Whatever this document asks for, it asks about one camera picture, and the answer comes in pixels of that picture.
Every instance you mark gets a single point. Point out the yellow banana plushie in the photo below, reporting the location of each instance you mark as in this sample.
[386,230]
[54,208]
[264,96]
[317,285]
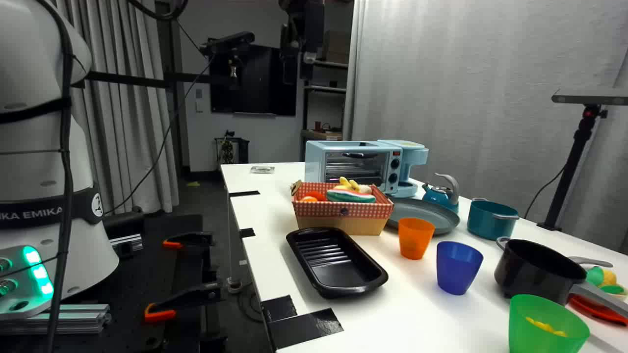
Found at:
[346,183]

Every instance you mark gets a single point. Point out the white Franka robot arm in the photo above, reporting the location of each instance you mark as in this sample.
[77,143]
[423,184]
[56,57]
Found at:
[32,130]

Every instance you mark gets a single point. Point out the orange slice plushie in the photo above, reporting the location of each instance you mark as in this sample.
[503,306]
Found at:
[313,194]

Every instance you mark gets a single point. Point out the orange checkered box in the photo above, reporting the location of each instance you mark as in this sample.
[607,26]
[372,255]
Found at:
[340,214]

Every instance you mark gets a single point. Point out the black plastic tray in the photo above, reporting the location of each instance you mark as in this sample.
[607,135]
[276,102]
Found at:
[340,275]

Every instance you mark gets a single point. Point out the black tape strip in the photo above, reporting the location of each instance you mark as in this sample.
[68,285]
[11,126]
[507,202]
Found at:
[244,192]

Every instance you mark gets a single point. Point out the small black tape piece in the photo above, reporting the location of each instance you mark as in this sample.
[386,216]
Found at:
[246,232]

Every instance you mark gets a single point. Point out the light blue toy oven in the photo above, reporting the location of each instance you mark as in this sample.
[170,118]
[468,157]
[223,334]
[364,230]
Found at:
[405,157]

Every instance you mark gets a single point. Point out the black monitor panel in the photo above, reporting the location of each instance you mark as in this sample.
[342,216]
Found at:
[252,81]

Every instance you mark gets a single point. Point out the grey-blue toy plate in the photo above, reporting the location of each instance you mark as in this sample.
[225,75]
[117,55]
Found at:
[425,216]

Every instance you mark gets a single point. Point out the orange plastic cup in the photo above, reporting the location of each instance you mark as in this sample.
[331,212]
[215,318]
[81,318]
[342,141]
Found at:
[415,237]

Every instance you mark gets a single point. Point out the teal toy kettle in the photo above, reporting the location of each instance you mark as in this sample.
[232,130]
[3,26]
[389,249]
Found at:
[440,196]

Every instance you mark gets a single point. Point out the large black tape patch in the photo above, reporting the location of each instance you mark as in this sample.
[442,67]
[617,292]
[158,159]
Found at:
[301,324]

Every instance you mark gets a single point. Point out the blue plastic cup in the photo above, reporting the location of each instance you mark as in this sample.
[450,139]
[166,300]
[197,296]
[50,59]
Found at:
[458,269]

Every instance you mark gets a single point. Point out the teal toy pot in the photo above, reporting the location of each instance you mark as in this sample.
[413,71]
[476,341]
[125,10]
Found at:
[492,220]

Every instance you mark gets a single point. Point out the grey pleated curtain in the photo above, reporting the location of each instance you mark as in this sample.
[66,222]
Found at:
[492,79]
[125,130]

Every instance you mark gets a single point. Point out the black toy pot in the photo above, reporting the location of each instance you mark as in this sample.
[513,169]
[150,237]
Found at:
[533,271]

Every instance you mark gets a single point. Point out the black tripod stand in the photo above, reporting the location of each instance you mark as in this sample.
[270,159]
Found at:
[576,149]

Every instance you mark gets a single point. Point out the yellow toy piece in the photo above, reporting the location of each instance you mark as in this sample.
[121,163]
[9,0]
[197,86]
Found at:
[546,326]

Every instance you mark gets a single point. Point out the green plastic cup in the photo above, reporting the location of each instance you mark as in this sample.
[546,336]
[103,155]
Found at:
[546,339]

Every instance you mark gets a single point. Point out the green and yellow toy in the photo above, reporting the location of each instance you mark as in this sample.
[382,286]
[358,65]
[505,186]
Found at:
[601,277]

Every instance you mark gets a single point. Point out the red toy utensil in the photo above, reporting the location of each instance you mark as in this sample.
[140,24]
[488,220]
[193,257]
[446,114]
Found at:
[599,310]

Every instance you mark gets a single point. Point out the black camera bar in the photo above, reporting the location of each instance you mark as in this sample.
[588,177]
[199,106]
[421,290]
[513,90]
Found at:
[227,41]

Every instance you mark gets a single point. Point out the aluminium profile rail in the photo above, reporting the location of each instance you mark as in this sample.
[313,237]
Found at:
[66,318]

